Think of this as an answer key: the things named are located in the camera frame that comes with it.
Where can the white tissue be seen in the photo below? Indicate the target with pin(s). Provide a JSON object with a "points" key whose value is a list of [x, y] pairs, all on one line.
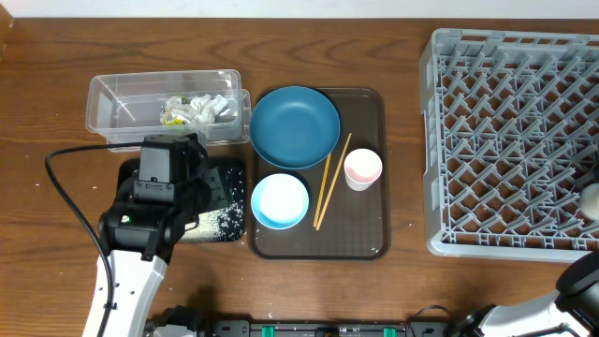
{"points": [[197, 110]]}

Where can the pink cup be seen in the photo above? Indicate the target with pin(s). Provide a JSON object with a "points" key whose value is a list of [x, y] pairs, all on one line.
{"points": [[362, 167]]}

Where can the black rectangular tray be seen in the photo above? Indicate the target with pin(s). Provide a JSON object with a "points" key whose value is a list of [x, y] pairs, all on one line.
{"points": [[226, 179]]}

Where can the wooden chopstick right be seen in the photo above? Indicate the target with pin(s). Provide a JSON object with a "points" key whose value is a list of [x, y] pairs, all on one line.
{"points": [[325, 206]]}

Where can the pile of white rice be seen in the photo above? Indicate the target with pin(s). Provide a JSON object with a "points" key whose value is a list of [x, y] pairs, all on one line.
{"points": [[224, 225]]}

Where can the grey dishwasher rack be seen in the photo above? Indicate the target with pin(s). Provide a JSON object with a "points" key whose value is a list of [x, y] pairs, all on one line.
{"points": [[511, 141]]}

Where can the clear plastic waste bin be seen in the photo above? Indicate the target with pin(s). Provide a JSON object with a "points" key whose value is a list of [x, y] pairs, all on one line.
{"points": [[126, 108]]}

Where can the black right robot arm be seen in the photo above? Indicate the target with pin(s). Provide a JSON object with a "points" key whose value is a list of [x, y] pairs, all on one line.
{"points": [[570, 310]]}

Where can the green cup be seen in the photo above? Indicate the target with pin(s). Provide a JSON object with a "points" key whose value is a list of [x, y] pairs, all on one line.
{"points": [[589, 202]]}

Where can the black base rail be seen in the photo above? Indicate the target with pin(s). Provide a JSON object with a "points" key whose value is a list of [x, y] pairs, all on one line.
{"points": [[184, 321]]}

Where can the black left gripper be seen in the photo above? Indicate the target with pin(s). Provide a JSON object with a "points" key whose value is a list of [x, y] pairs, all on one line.
{"points": [[212, 181]]}

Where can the dark blue plate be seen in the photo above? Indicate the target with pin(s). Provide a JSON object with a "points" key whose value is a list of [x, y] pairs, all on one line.
{"points": [[294, 127]]}

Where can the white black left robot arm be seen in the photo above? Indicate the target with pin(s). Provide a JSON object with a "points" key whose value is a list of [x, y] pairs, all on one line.
{"points": [[136, 245]]}

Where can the brown serving tray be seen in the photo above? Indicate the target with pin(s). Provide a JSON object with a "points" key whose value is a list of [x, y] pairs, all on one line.
{"points": [[356, 224]]}

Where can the wooden chopstick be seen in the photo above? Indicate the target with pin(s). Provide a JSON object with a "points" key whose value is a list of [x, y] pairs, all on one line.
{"points": [[325, 206], [321, 191]]}

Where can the wooden chopstick left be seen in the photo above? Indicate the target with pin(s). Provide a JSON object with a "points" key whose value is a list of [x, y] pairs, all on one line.
{"points": [[321, 191]]}

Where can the light blue small bowl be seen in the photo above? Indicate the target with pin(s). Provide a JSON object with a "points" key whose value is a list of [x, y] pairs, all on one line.
{"points": [[279, 201]]}

